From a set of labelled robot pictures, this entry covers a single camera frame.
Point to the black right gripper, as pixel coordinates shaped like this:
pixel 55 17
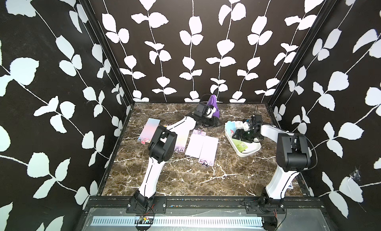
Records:
pixel 242 136

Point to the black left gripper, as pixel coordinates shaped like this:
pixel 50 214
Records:
pixel 214 121

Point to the white plastic storage box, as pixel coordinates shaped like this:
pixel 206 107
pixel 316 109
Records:
pixel 230 128

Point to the lilac checked sticker sheet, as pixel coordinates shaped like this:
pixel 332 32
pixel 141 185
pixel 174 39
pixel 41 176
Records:
pixel 195 144

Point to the plain lilac sticker sheet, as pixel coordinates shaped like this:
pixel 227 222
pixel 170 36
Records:
pixel 208 151

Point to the purple sticker sheet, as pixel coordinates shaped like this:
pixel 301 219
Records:
pixel 181 142

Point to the pink sticker sheet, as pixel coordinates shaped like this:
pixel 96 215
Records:
pixel 148 131

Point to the white rainbow sticker sheet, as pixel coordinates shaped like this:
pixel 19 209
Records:
pixel 240 145

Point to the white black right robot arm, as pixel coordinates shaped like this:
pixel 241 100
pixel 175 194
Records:
pixel 292 157

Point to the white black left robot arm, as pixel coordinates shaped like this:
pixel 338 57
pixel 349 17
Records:
pixel 162 147

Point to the purple plastic object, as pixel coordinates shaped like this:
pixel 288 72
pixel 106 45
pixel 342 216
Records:
pixel 215 107

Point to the small electronics board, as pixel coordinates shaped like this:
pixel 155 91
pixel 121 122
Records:
pixel 144 220

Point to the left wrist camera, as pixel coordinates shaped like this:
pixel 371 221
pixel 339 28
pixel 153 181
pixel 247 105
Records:
pixel 201 110

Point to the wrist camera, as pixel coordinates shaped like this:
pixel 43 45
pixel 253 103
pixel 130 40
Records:
pixel 201 110
pixel 253 124

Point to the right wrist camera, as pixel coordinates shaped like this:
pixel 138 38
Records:
pixel 253 124

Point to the white perforated cable duct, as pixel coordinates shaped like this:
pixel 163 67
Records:
pixel 180 221

